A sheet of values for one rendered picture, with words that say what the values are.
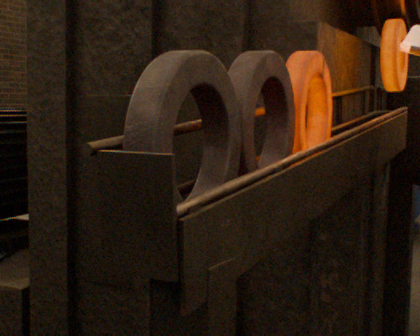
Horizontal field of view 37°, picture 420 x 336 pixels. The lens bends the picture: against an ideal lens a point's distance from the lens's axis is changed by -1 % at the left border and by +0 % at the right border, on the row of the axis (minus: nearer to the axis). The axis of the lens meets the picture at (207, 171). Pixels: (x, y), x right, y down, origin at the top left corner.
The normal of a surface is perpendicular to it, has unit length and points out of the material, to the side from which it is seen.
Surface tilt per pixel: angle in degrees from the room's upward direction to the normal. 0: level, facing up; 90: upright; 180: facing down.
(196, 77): 90
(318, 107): 100
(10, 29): 90
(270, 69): 90
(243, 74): 48
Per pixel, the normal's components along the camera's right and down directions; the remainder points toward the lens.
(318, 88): -0.33, 0.72
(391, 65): -0.41, 0.42
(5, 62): 0.90, 0.06
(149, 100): -0.38, -0.41
